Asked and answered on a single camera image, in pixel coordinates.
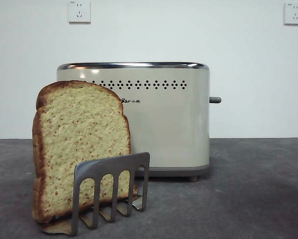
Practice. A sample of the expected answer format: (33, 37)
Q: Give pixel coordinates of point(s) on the grey toaster lever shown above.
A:
(215, 100)

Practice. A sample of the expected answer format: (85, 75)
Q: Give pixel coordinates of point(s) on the toasted bread slice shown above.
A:
(79, 129)

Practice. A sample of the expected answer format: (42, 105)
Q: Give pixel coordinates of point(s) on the cream toaster with chrome top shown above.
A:
(168, 129)

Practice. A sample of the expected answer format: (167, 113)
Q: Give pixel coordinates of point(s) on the stainless steel toast rack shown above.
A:
(138, 160)

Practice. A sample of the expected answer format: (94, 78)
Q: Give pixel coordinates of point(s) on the white wall socket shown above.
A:
(79, 12)
(294, 13)

